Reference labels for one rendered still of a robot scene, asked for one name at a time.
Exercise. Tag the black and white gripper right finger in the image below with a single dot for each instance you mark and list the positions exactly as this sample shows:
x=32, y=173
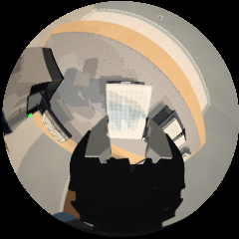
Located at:
x=162, y=149

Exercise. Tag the beige control panel with coloured buttons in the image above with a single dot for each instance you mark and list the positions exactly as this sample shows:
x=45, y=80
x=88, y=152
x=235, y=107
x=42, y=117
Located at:
x=185, y=152

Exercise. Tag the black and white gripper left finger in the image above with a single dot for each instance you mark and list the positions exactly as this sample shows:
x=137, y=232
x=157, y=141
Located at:
x=94, y=148

